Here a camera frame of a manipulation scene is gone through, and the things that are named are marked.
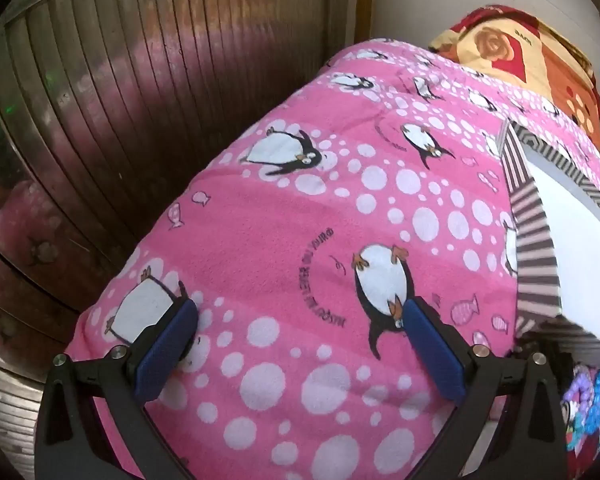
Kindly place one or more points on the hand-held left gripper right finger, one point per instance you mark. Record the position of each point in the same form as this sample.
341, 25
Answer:
432, 355

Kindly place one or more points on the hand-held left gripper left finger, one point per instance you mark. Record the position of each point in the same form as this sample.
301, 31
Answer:
165, 347

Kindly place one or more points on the chevron striped cardboard box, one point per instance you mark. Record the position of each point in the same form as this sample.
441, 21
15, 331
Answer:
535, 240

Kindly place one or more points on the red satin bow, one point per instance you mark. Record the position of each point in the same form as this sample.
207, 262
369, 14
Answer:
595, 460

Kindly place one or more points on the pink penguin print blanket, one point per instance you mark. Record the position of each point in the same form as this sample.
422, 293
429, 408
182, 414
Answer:
290, 220

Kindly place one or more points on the slatted wooden cabinet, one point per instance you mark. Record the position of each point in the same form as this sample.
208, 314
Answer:
130, 60

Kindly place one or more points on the red yellow floral pillow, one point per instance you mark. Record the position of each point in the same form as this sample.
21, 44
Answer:
510, 50

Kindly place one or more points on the wooden door frame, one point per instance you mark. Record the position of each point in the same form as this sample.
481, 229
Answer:
366, 0

